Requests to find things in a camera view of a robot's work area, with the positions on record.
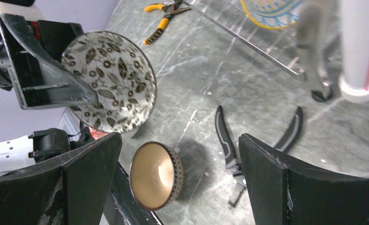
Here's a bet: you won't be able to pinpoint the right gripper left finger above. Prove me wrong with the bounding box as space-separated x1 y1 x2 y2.
0 132 122 225

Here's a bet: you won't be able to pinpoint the beige dark rimmed bowl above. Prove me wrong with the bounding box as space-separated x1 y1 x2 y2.
129 141 185 211

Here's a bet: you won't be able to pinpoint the steel dish rack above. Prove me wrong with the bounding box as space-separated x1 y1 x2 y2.
183 0 333 102

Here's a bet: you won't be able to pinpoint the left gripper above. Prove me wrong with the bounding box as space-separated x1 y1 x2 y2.
0 14 98 110

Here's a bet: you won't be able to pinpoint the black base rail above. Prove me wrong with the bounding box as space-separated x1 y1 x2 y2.
100 164 163 225

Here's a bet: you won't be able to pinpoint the yellow handled pliers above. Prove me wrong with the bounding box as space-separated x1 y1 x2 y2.
143 0 191 45

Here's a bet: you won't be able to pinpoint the black pliers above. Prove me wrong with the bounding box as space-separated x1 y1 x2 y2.
214 105 303 209

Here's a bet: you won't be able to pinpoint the red patterned bowl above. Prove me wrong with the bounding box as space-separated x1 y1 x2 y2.
89 127 108 140

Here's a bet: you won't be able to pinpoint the brown floral bowl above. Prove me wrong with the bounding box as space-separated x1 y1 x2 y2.
61 30 157 133

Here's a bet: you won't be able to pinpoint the white pipe frame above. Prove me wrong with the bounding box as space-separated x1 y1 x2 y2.
339 0 369 103

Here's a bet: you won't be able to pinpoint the yellow teal patterned bowl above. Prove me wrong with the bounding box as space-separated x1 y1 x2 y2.
240 0 301 30

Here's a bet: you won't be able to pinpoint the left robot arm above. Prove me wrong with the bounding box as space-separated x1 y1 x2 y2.
0 14 98 176

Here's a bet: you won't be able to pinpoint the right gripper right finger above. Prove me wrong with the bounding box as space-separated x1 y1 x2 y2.
238 134 369 225

